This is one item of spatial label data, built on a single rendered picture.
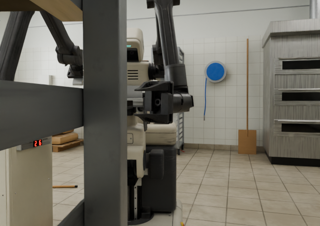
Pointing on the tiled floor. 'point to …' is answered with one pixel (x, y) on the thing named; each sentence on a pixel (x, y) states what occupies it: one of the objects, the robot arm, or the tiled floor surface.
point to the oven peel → (251, 142)
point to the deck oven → (292, 92)
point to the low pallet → (66, 145)
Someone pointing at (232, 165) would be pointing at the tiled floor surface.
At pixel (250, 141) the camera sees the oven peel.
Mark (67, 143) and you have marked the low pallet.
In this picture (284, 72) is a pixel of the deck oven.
